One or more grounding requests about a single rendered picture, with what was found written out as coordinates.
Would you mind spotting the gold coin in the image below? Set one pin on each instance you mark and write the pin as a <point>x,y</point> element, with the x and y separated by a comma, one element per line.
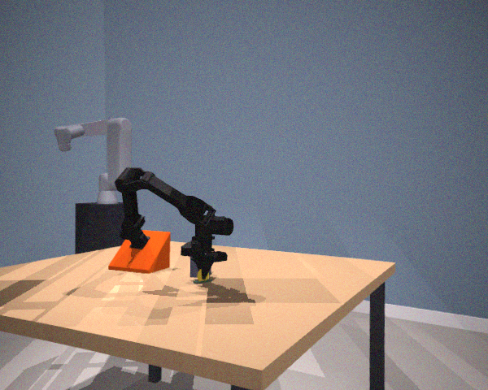
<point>200,275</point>

